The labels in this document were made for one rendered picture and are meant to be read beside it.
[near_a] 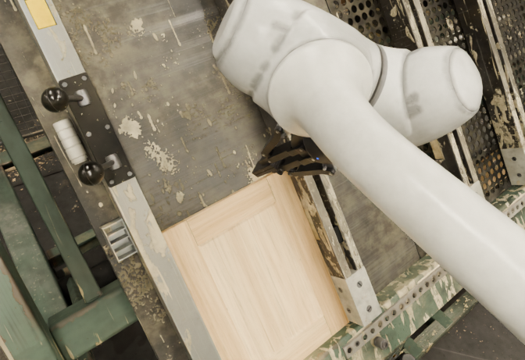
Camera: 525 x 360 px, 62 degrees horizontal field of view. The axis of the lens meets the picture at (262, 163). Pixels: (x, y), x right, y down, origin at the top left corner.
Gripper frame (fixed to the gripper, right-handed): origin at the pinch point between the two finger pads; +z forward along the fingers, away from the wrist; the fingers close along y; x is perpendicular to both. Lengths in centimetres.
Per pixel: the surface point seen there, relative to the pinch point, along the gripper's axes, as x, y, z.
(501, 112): -65, -60, 4
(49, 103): 13.8, 34.3, -1.0
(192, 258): 17.9, -1.2, 16.5
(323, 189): -8.2, -17.4, 8.1
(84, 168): 18.5, 25.1, 0.7
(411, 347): -8, -112, 64
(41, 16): -0.9, 45.2, 7.3
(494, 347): -28, -154, 60
